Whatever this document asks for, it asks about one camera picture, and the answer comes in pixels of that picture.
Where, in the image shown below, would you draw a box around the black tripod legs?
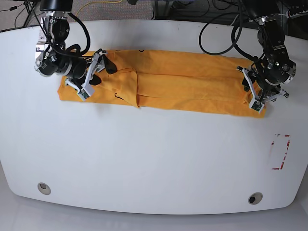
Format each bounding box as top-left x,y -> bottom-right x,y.
13,0 -> 41,28

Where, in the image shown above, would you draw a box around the red tape marking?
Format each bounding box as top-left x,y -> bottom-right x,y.
269,134 -> 291,170

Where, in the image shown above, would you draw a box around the white power strip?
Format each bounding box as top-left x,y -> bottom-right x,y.
286,4 -> 308,19

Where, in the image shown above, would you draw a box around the table cable grommet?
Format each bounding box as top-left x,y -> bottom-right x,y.
38,182 -> 51,195
248,192 -> 263,205

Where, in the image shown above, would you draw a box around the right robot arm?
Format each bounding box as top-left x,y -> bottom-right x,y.
35,0 -> 117,100

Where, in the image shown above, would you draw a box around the yellow t-shirt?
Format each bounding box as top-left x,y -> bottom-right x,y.
57,49 -> 267,119

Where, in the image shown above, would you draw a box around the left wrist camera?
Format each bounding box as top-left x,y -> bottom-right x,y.
249,99 -> 265,114

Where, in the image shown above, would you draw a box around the yellow floor cable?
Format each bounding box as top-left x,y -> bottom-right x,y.
75,0 -> 125,22

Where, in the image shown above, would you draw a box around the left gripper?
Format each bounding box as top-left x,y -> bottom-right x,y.
237,65 -> 289,105

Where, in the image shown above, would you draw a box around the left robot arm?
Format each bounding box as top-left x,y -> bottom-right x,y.
220,0 -> 296,112

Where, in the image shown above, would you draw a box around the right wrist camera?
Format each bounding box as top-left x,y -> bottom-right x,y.
77,84 -> 95,101

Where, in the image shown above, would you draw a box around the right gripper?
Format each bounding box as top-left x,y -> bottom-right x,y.
65,49 -> 118,92

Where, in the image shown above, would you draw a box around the right table cable grommet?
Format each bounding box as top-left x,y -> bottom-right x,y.
248,192 -> 263,205

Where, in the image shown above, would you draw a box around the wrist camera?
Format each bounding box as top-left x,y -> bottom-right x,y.
249,99 -> 265,114
77,84 -> 95,101

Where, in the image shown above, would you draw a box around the left table cable grommet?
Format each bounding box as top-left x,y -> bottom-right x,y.
38,182 -> 51,195

